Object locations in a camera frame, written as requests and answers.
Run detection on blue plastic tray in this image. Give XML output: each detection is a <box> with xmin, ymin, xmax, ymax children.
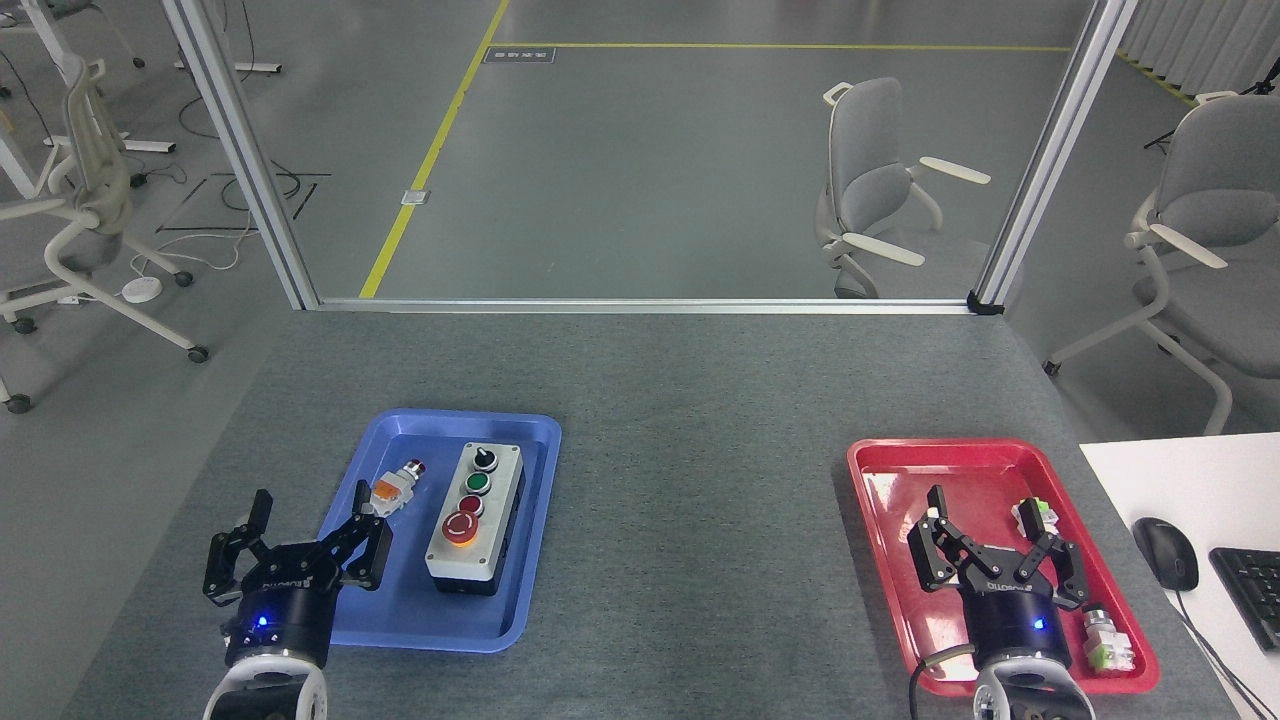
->
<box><xmin>284</xmin><ymin>408</ymin><xmax>563</xmax><ymax>655</ymax></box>

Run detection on black tripod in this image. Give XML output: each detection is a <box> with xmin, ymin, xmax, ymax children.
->
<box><xmin>1143</xmin><ymin>70</ymin><xmax>1280</xmax><ymax>151</ymax></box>

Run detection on black mouse cable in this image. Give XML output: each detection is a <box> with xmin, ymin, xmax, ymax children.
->
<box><xmin>1170</xmin><ymin>588</ymin><xmax>1276</xmax><ymax>720</ymax></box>

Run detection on red push button orange block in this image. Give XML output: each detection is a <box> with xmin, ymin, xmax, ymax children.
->
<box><xmin>363</xmin><ymin>460</ymin><xmax>429</xmax><ymax>519</ymax></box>

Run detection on green push button switch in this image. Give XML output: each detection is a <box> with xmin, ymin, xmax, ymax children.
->
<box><xmin>1082</xmin><ymin>607</ymin><xmax>1138</xmax><ymax>674</ymax></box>
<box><xmin>1010</xmin><ymin>497</ymin><xmax>1061</xmax><ymax>541</ymax></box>

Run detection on red plastic tray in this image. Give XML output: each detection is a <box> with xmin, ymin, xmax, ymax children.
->
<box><xmin>847</xmin><ymin>437</ymin><xmax>1161</xmax><ymax>697</ymax></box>

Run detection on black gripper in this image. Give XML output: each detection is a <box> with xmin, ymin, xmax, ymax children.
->
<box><xmin>906</xmin><ymin>485</ymin><xmax>1092</xmax><ymax>673</ymax></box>
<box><xmin>203</xmin><ymin>481</ymin><xmax>394</xmax><ymax>669</ymax></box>

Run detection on black computer mouse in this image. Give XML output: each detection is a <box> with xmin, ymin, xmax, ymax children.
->
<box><xmin>1132</xmin><ymin>516</ymin><xmax>1200</xmax><ymax>592</ymax></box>

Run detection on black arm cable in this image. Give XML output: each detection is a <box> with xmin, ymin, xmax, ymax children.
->
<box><xmin>907</xmin><ymin>643</ymin><xmax>977</xmax><ymax>720</ymax></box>

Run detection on black keyboard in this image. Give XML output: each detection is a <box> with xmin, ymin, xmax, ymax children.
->
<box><xmin>1208</xmin><ymin>546</ymin><xmax>1280</xmax><ymax>653</ymax></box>

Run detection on silver aluminium rail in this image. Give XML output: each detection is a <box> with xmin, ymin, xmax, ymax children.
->
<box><xmin>315</xmin><ymin>297</ymin><xmax>976</xmax><ymax>317</ymax></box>

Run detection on grey control box with buttons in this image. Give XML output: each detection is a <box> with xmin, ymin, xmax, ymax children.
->
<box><xmin>425</xmin><ymin>441</ymin><xmax>527</xmax><ymax>598</ymax></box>

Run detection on white desk frame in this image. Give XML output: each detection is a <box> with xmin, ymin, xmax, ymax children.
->
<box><xmin>0</xmin><ymin>0</ymin><xmax>283</xmax><ymax>201</ymax></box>

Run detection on white curtain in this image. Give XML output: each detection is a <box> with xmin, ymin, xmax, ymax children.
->
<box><xmin>1118</xmin><ymin>0</ymin><xmax>1280</xmax><ymax>99</ymax></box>

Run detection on silver aluminium post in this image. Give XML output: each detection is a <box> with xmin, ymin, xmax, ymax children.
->
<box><xmin>972</xmin><ymin>0</ymin><xmax>1141</xmax><ymax>311</ymax></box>
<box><xmin>160</xmin><ymin>0</ymin><xmax>321</xmax><ymax>311</ymax></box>

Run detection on white floor cable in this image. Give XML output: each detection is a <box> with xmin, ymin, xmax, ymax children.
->
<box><xmin>130</xmin><ymin>228</ymin><xmax>259</xmax><ymax>283</ymax></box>

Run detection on white mesh office chair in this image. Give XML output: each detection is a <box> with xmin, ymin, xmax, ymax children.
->
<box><xmin>0</xmin><ymin>55</ymin><xmax>211</xmax><ymax>415</ymax></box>

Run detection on grey office chair white arms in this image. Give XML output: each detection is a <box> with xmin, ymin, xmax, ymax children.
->
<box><xmin>1042</xmin><ymin>90</ymin><xmax>1280</xmax><ymax>437</ymax></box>
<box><xmin>814</xmin><ymin>77</ymin><xmax>993</xmax><ymax>300</ymax></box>

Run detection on black floor cable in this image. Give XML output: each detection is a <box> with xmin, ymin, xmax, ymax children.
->
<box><xmin>178</xmin><ymin>90</ymin><xmax>306</xmax><ymax>213</ymax></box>

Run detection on white desk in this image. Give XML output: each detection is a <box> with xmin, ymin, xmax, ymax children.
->
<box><xmin>1078</xmin><ymin>432</ymin><xmax>1280</xmax><ymax>720</ymax></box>

